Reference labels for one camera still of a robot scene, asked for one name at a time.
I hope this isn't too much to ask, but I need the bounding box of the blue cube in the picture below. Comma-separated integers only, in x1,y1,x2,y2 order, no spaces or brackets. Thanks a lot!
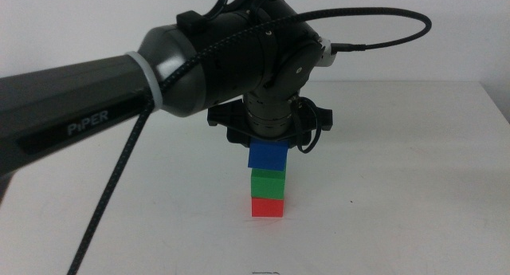
247,137,290,172

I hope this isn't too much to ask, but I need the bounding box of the green cube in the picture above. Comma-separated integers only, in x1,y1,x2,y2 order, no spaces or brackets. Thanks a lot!
249,167,287,200

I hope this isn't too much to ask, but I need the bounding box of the red cube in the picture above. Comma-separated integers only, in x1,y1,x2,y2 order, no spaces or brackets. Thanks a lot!
250,197,285,218

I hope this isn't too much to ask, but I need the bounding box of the thin black gripper cable loop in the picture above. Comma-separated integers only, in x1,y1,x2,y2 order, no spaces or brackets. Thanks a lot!
290,96,323,155

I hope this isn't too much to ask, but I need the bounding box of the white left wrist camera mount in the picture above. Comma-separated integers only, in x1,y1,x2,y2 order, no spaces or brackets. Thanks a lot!
317,36,338,68

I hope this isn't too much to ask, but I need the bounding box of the smooth black left arm cable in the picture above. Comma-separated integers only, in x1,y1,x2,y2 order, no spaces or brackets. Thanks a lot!
205,0,277,20

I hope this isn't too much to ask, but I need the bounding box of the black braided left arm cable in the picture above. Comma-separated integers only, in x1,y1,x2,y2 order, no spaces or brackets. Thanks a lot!
65,6,434,275

